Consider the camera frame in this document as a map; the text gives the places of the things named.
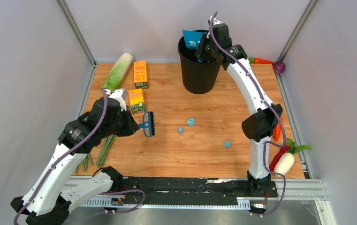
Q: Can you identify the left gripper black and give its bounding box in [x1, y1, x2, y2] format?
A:
[101, 105, 141, 138]

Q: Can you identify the blue dustpan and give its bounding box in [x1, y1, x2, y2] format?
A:
[182, 30, 208, 53]

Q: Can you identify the blue hand brush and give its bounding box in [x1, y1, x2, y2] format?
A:
[139, 111, 155, 138]

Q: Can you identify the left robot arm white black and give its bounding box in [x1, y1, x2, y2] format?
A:
[11, 97, 143, 225]

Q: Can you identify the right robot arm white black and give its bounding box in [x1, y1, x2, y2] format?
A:
[195, 21, 283, 196]

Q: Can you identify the green long beans bundle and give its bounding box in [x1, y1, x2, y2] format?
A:
[74, 135, 116, 174]

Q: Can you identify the black plastic trash bin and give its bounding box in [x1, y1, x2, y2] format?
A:
[177, 30, 220, 94]

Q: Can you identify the yellow green sponge box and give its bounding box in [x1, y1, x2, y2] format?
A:
[129, 89, 146, 114]

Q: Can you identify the napa cabbage toy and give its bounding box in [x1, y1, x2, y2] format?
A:
[101, 52, 133, 91]

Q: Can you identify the carrot toy back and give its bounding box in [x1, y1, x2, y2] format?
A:
[249, 58, 274, 65]

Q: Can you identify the carrot toy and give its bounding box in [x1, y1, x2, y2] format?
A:
[273, 122, 282, 143]
[249, 58, 274, 65]

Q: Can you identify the orange carton box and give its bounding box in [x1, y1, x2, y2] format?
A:
[133, 60, 149, 89]

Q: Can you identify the blue paper scrap upper centre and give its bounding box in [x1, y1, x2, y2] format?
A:
[187, 118, 195, 127]

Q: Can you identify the purple onion toy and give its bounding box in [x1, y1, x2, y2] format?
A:
[273, 61, 286, 73]

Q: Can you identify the blue paper scrap right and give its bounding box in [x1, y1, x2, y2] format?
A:
[223, 141, 231, 148]

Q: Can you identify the carrot toy right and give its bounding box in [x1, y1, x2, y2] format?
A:
[273, 122, 282, 143]

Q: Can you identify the red chili pepper toy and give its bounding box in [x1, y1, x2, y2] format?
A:
[269, 145, 289, 171]

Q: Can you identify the white radish toy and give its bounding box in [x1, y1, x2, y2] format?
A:
[272, 138, 312, 175]

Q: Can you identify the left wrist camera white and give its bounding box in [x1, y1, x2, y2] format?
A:
[105, 88, 128, 112]

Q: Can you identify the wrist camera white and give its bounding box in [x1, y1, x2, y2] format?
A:
[209, 19, 224, 26]
[105, 88, 128, 112]

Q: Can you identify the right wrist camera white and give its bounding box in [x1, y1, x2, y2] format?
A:
[209, 19, 224, 26]

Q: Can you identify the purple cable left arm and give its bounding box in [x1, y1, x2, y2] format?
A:
[13, 89, 146, 225]

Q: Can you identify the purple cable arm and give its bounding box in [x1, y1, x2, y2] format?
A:
[208, 12, 288, 217]
[13, 89, 146, 225]

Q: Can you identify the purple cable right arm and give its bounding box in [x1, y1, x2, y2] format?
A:
[208, 12, 288, 217]

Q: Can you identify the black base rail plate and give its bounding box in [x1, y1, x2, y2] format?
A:
[112, 177, 278, 206]

